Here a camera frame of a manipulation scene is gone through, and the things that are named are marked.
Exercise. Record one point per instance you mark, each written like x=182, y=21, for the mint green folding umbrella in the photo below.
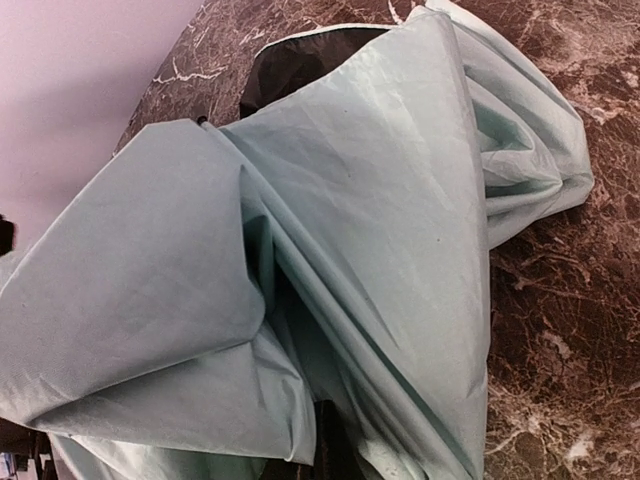
x=308, y=284

